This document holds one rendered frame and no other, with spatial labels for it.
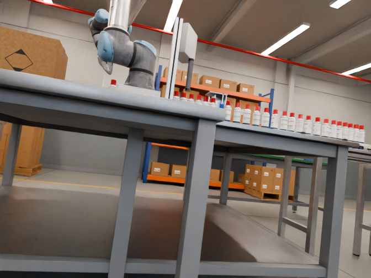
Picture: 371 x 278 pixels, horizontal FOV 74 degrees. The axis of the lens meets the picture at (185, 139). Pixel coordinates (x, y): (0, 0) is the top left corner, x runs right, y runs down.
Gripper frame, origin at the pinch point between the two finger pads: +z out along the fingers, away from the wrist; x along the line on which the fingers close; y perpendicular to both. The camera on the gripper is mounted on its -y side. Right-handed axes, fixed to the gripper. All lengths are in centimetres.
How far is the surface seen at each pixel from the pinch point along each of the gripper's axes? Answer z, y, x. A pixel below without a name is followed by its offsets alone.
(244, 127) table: 57, -55, -48
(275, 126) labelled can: 63, 9, -101
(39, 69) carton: 4.8, -36.5, 28.3
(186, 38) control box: -5, -12, -50
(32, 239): 76, -34, 51
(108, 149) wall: 11, 440, 62
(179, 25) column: -14, -11, -49
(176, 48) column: -0.7, -10.4, -42.3
